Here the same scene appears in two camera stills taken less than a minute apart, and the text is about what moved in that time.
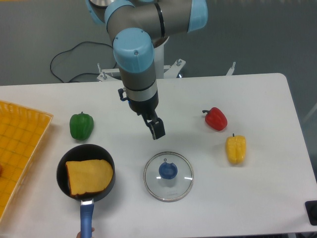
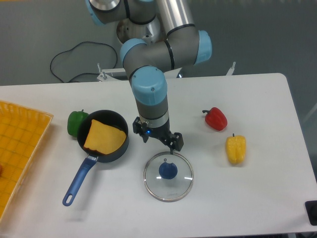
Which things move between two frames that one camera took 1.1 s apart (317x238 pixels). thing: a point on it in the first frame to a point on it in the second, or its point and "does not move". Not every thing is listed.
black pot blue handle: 81,152 to 108,117
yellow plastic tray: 22,132 does not move
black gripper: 147,108 to 174,140
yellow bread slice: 88,176 to 104,139
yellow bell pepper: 236,147 does not move
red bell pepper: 216,118 does not move
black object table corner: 311,207 does not move
